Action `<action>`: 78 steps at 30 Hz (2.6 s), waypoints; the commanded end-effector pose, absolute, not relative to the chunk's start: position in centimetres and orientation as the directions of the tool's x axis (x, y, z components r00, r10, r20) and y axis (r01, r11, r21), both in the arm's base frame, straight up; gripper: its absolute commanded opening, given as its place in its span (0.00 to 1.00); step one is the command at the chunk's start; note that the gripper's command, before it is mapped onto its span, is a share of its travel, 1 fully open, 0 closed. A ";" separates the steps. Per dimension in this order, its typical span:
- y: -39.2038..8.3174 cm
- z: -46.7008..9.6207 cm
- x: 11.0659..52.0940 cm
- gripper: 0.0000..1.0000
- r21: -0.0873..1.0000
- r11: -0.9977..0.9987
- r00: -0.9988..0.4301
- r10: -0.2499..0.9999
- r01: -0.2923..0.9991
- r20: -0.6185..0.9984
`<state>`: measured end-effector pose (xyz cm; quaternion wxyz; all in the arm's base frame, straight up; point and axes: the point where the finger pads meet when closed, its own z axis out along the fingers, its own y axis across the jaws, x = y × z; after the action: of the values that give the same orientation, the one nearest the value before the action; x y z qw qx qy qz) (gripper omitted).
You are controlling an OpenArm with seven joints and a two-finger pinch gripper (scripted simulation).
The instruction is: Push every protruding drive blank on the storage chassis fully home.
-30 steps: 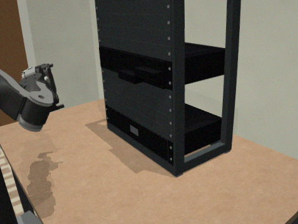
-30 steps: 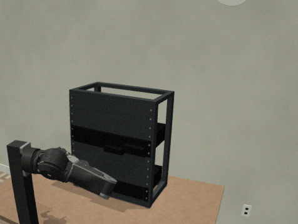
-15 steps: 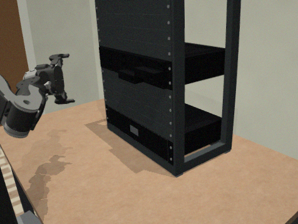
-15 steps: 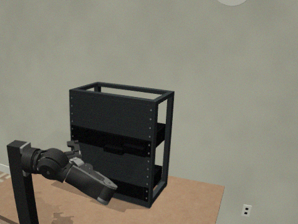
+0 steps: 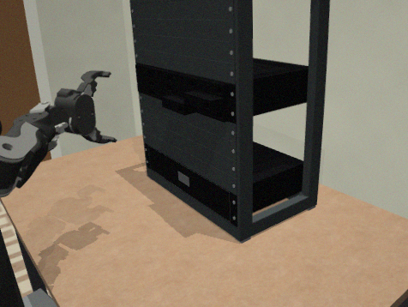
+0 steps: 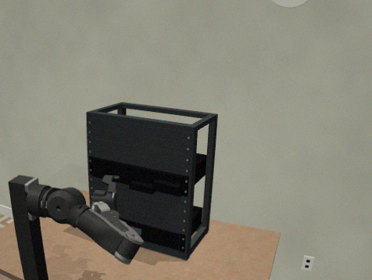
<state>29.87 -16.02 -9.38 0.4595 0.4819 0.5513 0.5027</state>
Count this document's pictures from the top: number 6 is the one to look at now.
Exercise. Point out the black storage rack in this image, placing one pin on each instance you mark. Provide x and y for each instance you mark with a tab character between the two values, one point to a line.
162	214

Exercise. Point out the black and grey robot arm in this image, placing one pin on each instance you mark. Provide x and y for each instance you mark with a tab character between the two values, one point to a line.
66	205

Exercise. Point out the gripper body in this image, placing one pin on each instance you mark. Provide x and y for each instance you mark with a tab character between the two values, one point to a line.
104	196

